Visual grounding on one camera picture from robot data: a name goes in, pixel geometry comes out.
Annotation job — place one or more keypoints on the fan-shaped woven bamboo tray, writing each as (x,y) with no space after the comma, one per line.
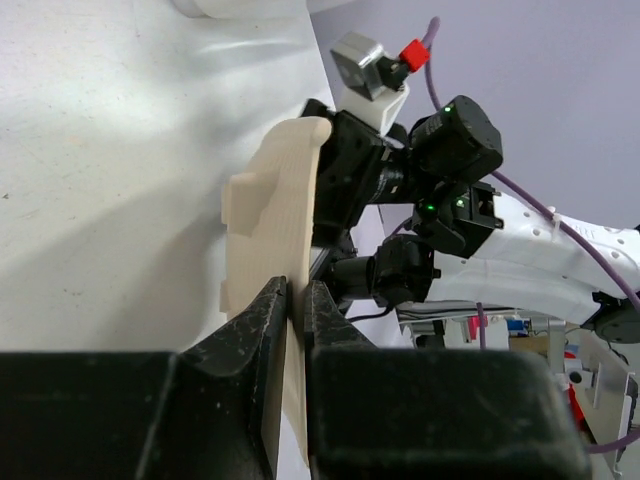
(268,211)

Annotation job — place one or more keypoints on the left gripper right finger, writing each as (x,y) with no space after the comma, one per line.
(399,413)

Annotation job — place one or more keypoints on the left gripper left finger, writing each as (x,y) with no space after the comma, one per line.
(211,412)

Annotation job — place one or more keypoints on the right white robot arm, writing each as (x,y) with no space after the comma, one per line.
(408,217)

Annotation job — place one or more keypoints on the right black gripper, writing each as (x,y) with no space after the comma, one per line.
(438,167)

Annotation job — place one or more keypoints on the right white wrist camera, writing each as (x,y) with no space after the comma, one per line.
(375,82)

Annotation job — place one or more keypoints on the white plastic bin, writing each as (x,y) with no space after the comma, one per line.
(242,9)

